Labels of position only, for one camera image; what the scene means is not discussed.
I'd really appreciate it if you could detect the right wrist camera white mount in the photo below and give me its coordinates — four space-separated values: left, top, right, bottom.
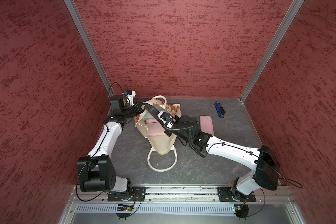
158 112 175 124

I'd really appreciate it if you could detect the blue stapler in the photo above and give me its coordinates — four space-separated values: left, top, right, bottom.
214 101 225 118

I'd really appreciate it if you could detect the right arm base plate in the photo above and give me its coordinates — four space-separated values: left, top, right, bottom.
217 187 256 203

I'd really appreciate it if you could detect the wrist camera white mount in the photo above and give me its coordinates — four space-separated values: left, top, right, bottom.
158 112 175 124
123 90 136 106

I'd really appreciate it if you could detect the cream floral canvas tote bag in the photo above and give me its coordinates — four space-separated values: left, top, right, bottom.
134 95 181 172

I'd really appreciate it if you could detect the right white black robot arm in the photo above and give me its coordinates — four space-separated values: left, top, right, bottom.
159 114 280 201

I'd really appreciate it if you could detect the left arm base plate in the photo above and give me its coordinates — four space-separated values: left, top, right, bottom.
107 186 147 202

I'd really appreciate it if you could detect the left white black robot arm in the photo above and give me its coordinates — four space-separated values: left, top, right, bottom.
76 91 143 201

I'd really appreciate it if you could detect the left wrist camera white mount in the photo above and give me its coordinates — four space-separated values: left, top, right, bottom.
123 90 136 106

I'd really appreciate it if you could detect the pink pencil case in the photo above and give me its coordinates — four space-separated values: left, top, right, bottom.
145 119 165 137
199 115 214 136

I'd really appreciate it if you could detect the dark grey pencil case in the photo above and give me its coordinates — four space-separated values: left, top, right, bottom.
143 103 166 124

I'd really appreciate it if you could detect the aluminium front rail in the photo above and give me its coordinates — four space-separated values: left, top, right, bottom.
67 185 296 205

